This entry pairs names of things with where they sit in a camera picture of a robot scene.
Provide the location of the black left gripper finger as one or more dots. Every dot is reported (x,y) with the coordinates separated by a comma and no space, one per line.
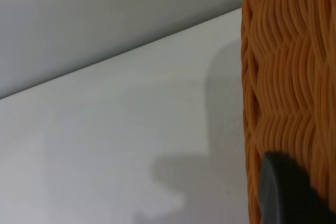
(283,195)

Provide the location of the light brown wicker basket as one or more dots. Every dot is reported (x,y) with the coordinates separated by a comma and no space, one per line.
(288,77)

